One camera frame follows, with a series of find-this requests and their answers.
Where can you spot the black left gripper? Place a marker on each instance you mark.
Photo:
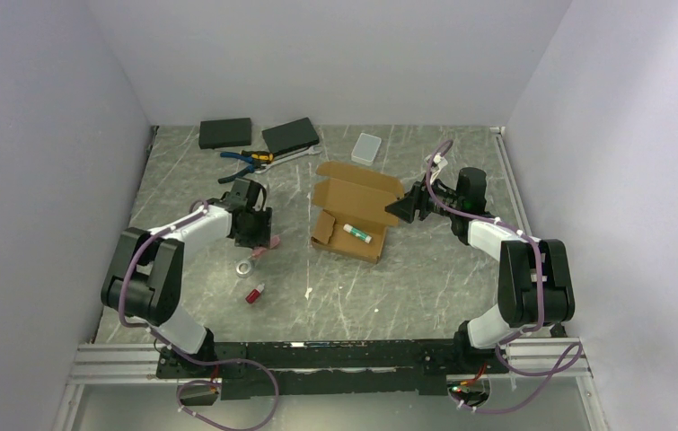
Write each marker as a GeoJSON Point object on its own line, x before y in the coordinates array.
{"type": "Point", "coordinates": [262, 238]}

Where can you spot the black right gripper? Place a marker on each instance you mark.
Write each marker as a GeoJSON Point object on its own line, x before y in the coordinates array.
{"type": "Point", "coordinates": [405, 207]}

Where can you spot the pink plastic tube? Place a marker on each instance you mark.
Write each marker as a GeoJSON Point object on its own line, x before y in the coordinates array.
{"type": "Point", "coordinates": [259, 251]}

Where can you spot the green white glue stick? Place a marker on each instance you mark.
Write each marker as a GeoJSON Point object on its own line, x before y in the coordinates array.
{"type": "Point", "coordinates": [357, 233]}

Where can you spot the brown cardboard paper box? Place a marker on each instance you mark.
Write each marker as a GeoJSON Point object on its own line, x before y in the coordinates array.
{"type": "Point", "coordinates": [351, 194]}

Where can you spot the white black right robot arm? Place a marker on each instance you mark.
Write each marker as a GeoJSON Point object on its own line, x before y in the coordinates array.
{"type": "Point", "coordinates": [534, 286]}

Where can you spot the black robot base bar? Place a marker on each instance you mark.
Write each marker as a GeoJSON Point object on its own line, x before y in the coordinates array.
{"type": "Point", "coordinates": [253, 369]}

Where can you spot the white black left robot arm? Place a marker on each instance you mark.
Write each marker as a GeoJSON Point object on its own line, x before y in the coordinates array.
{"type": "Point", "coordinates": [144, 279]}

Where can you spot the black flat box left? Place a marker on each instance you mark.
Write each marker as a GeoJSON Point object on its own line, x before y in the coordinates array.
{"type": "Point", "coordinates": [224, 133]}

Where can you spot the black flat box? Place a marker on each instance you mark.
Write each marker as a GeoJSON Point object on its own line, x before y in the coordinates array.
{"type": "Point", "coordinates": [224, 133]}
{"type": "Point", "coordinates": [290, 137]}

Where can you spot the black flat box right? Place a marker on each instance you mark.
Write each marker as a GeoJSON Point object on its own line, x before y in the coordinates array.
{"type": "Point", "coordinates": [290, 137]}

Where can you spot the silver tape roll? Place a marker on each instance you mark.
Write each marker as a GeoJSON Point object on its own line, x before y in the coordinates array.
{"type": "Point", "coordinates": [245, 268]}

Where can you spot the small red bottle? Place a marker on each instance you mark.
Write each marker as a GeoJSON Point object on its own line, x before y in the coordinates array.
{"type": "Point", "coordinates": [254, 295]}

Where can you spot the translucent white plastic container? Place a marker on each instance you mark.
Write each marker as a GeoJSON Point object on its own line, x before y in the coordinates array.
{"type": "Point", "coordinates": [365, 149]}

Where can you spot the silver wrench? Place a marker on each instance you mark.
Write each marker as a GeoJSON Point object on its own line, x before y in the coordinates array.
{"type": "Point", "coordinates": [312, 150]}

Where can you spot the blue handled pliers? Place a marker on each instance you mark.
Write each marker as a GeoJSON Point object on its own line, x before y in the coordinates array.
{"type": "Point", "coordinates": [245, 166]}

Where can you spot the aluminium frame rail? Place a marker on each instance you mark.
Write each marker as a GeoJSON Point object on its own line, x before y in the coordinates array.
{"type": "Point", "coordinates": [136, 363]}

